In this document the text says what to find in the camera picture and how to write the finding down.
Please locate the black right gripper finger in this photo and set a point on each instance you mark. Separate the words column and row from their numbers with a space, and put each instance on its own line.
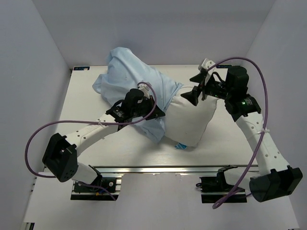
column 198, row 78
column 192, row 96

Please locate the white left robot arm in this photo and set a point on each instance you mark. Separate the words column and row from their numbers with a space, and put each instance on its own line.
column 61, row 155

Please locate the right blue corner label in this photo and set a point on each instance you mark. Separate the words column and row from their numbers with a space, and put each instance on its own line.
column 223, row 66

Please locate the white pillow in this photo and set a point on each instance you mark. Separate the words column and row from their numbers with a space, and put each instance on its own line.
column 186, row 123

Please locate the blue white pillow tag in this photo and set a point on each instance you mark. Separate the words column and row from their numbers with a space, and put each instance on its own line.
column 180, row 146

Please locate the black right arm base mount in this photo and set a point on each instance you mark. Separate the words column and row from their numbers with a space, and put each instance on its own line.
column 212, row 184

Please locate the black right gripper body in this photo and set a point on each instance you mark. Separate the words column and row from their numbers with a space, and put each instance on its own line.
column 217, row 89

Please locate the light blue pillowcase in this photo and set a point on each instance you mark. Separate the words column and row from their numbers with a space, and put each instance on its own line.
column 125, row 70

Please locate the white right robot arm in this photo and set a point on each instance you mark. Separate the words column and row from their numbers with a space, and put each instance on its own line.
column 276, row 178

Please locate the aluminium table front rail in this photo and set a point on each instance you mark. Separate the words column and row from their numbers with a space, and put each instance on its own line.
column 160, row 169

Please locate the left blue corner label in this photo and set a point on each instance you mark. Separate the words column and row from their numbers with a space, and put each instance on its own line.
column 86, row 68

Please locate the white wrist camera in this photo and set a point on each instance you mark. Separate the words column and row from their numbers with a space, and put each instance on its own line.
column 145, row 89
column 206, row 68

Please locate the blue corner label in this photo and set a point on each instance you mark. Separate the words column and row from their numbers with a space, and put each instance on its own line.
column 86, row 68
column 223, row 66

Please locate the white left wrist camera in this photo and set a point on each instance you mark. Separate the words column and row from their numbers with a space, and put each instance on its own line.
column 145, row 89

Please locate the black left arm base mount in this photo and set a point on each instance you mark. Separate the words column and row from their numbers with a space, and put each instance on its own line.
column 108, row 190

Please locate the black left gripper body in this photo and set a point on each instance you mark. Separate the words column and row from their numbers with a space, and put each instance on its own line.
column 146, row 108

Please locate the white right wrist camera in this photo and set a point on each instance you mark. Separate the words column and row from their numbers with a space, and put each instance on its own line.
column 206, row 68

